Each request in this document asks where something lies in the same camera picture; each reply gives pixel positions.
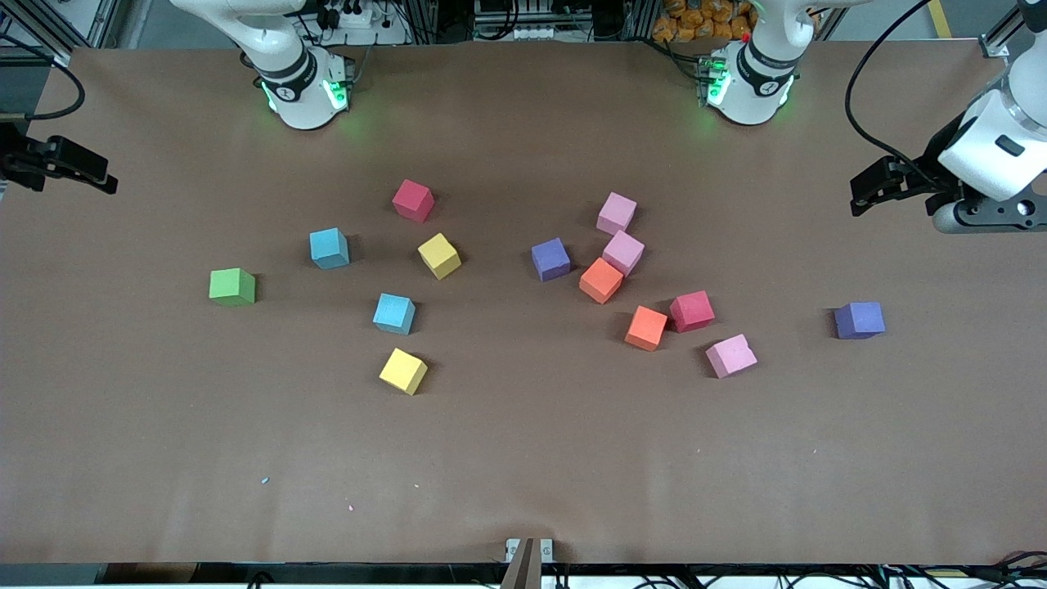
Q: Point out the orange foam cube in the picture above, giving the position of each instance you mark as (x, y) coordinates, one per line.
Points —
(601, 280)
(646, 327)

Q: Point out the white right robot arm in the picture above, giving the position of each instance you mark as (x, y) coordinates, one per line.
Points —
(298, 102)

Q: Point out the yellow foam cube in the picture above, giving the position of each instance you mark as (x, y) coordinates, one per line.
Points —
(439, 255)
(403, 370)

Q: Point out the grey metal clamp bracket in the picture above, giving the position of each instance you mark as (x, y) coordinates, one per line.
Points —
(529, 560)

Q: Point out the net bag of oranges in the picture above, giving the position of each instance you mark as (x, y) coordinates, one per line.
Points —
(703, 20)

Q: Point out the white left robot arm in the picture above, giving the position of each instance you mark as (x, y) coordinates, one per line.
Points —
(752, 90)

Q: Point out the red foam cube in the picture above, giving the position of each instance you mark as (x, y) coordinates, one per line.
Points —
(413, 200)
(692, 311)

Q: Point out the purple foam cube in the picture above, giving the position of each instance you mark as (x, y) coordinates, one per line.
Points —
(550, 258)
(859, 319)

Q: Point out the paper table cover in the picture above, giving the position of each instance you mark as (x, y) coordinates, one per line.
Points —
(523, 450)

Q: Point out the green foam cube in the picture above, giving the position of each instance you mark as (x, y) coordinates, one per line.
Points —
(232, 286)

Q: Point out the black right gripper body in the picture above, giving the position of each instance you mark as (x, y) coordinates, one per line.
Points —
(24, 158)

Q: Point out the pink foam cube with notch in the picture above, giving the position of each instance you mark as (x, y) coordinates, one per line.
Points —
(730, 356)

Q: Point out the aluminium frame post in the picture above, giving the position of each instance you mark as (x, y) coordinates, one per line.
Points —
(102, 20)
(1002, 37)

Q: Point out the white power strip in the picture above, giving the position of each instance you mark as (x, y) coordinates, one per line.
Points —
(536, 33)
(353, 15)

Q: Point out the cyan foam cube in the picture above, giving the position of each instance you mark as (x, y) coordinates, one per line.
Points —
(394, 313)
(329, 248)

